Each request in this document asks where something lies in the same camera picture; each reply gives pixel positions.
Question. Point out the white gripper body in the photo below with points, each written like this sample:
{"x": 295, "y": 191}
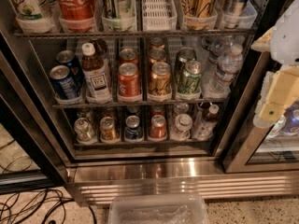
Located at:
{"x": 287, "y": 39}

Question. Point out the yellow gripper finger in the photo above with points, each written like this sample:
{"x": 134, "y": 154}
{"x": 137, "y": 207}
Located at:
{"x": 279, "y": 91}
{"x": 262, "y": 44}

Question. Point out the green can top shelf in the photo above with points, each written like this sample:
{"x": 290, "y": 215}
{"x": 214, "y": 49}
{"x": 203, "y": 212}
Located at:
{"x": 119, "y": 9}

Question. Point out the fridge glass door right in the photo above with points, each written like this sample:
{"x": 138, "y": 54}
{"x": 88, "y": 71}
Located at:
{"x": 261, "y": 146}

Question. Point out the gold can top shelf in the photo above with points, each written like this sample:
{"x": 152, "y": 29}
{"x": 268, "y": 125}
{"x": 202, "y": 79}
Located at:
{"x": 197, "y": 0}

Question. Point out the green can middle back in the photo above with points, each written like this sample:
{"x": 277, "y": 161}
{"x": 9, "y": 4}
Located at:
{"x": 184, "y": 55}

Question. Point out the green can middle front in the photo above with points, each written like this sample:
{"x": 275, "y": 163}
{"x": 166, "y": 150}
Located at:
{"x": 190, "y": 78}

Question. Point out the clear bottle bottom shelf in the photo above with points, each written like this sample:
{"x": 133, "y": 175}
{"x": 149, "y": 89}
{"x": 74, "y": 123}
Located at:
{"x": 180, "y": 131}

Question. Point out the gold can middle back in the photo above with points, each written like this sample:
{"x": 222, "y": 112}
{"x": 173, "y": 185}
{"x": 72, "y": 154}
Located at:
{"x": 157, "y": 55}

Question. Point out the empty white shelf tray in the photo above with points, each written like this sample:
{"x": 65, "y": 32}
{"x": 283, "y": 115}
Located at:
{"x": 159, "y": 15}

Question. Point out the gold can middle front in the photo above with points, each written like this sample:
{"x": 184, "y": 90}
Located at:
{"x": 159, "y": 79}

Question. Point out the red can bottom shelf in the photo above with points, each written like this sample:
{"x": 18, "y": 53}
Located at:
{"x": 157, "y": 127}

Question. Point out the red coke can back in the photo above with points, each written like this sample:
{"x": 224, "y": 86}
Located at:
{"x": 128, "y": 56}

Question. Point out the blue can bottom shelf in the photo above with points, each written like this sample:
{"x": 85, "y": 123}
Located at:
{"x": 133, "y": 129}

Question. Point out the stainless steel fridge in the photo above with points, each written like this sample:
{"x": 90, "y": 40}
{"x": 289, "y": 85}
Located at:
{"x": 98, "y": 173}

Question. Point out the orange can bottom shelf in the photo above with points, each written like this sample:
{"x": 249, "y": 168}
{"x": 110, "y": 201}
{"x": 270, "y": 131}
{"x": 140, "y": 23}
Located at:
{"x": 107, "y": 129}

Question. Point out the red coca-cola can top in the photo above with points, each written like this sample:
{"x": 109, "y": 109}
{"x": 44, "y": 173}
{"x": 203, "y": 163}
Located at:
{"x": 77, "y": 10}

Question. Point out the blue pepsi can back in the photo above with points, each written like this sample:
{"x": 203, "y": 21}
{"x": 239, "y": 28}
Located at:
{"x": 69, "y": 58}

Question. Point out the blue pepsi can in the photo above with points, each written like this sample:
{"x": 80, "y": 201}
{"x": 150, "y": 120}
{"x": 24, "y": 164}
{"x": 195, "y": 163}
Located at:
{"x": 63, "y": 82}
{"x": 69, "y": 58}

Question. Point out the blue pepsi can front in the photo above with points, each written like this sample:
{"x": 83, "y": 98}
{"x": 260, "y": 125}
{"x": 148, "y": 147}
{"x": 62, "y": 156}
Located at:
{"x": 63, "y": 82}

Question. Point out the white 7up can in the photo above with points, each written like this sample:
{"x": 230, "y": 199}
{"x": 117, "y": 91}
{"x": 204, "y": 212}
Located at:
{"x": 33, "y": 9}

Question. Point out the fridge door left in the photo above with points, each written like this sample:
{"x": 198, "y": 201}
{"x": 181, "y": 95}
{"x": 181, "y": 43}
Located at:
{"x": 27, "y": 159}

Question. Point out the water bottle middle front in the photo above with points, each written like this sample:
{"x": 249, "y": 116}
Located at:
{"x": 228, "y": 66}

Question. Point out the labelled bottle bottom right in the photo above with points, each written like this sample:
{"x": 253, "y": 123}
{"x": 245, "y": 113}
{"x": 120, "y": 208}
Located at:
{"x": 203, "y": 127}

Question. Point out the iced tea bottle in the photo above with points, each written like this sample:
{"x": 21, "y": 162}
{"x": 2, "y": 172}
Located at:
{"x": 95, "y": 72}

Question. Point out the clear plastic bin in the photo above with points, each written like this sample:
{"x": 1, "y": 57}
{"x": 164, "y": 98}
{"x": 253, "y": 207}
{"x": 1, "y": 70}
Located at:
{"x": 181, "y": 208}

